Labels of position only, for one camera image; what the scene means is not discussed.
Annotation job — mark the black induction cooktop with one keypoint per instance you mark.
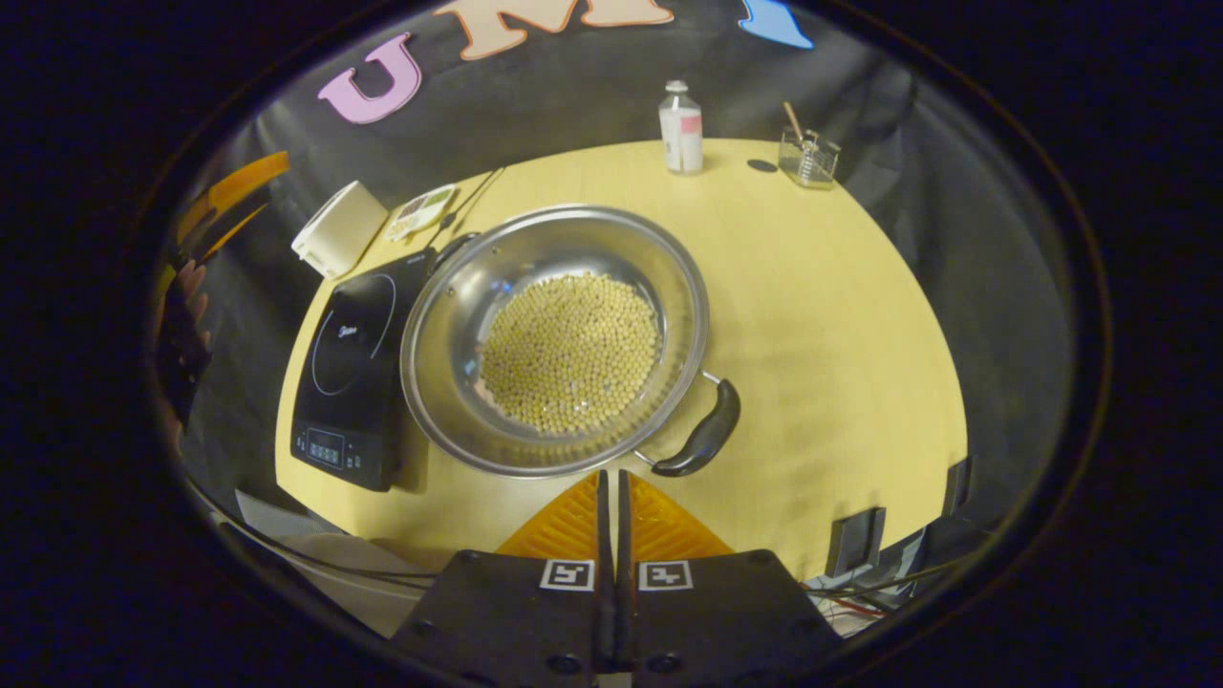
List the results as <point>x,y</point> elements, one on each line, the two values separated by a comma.
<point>354,382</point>

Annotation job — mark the black table clamp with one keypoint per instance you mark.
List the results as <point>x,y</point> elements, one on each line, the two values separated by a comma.
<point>853,540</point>
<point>958,485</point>

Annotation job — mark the white divided bean dish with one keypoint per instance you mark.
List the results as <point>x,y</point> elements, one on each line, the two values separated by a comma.
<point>420,210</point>

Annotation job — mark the wooden stick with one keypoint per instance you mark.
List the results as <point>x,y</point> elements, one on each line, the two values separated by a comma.
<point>793,119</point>

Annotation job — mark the clear bottle with pink label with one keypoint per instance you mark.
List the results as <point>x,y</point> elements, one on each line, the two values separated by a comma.
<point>680,134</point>

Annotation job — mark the stainless steel pot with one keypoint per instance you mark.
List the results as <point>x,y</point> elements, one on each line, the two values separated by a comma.
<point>449,315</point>

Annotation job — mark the small black round disc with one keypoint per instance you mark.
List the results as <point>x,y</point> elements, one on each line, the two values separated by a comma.
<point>761,165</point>

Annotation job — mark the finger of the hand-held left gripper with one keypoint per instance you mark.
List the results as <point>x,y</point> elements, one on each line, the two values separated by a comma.
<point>234,229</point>
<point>244,182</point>

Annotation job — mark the white toaster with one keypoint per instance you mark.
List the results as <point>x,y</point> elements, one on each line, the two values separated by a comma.
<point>334,229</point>

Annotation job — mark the pile of yellow soybeans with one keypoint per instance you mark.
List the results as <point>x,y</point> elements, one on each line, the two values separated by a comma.
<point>573,354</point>

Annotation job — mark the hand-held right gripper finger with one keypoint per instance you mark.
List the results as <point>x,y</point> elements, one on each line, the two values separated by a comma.
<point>623,516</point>
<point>605,516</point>

